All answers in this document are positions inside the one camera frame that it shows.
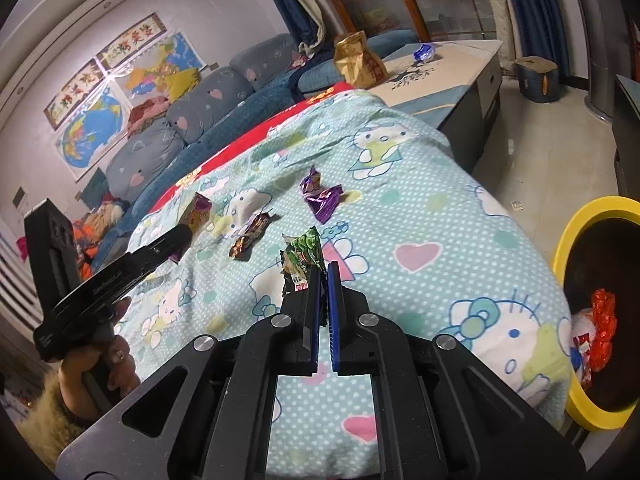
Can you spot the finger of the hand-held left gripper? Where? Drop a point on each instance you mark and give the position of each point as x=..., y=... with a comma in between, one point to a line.
x=167, y=247

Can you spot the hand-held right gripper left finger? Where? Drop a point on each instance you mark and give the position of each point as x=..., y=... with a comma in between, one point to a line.
x=314, y=320

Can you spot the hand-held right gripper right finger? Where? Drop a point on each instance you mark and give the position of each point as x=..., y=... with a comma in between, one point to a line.
x=334, y=320

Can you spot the purple and gold snack wrapper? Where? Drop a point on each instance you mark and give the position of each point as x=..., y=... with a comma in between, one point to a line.
x=197, y=210

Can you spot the green snack wrapper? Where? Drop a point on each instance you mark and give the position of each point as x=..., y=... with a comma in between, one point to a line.
x=305, y=247

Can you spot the white orange plastic bag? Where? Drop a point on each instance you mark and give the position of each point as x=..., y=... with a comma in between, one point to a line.
x=580, y=330

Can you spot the yellow trash bin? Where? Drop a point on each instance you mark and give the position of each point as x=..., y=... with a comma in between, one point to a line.
x=575, y=230

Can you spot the red crinkled wrapper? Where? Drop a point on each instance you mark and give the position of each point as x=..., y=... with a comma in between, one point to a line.
x=602, y=320

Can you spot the person's left forearm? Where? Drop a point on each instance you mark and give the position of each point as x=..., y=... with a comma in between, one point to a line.
x=45, y=425

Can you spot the person's left hand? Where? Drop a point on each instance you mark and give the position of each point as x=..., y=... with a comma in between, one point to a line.
x=75, y=377

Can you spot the white radiator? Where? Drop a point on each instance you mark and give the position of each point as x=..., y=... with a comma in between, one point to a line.
x=17, y=285

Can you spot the orange cloth pile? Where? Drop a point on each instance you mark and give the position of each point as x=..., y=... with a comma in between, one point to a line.
x=97, y=230

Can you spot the brown snack wrapper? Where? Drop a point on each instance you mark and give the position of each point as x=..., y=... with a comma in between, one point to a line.
x=250, y=235

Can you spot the blue heart-patterned sofa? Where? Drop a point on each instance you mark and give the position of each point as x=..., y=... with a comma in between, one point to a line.
x=150, y=150

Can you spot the red printed blanket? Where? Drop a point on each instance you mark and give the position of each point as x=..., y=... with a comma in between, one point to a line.
x=240, y=145

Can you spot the world map poster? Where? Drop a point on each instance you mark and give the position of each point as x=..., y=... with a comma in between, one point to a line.
x=90, y=132

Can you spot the pile of pink clothes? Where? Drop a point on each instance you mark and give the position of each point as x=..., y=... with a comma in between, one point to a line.
x=147, y=115

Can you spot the small purple foil wrapper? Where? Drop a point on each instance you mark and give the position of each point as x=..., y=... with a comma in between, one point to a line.
x=311, y=180

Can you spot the cartoon cat printed blanket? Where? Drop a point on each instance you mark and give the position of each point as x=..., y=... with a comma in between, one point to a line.
x=425, y=185

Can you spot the framed embroidery banner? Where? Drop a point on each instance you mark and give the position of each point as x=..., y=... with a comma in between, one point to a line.
x=130, y=40
x=72, y=95

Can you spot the country map poster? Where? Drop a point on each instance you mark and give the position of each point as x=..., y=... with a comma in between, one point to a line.
x=170, y=55

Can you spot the dark blue cloth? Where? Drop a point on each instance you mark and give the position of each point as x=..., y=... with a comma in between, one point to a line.
x=310, y=77

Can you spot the gold paper bag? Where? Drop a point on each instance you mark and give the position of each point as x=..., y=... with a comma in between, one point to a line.
x=357, y=60

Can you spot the marble-top coffee table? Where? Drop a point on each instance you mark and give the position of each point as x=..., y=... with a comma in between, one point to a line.
x=475, y=90

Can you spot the blue curtain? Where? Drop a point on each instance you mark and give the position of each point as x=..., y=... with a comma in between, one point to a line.
x=535, y=5
x=290, y=0

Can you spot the blue foil wrapper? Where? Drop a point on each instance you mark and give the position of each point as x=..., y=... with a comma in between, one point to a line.
x=424, y=53

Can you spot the dark low stool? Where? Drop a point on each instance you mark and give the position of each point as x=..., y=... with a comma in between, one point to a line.
x=537, y=77

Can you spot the silver standing air conditioner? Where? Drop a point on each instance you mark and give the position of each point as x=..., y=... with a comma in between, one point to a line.
x=600, y=70

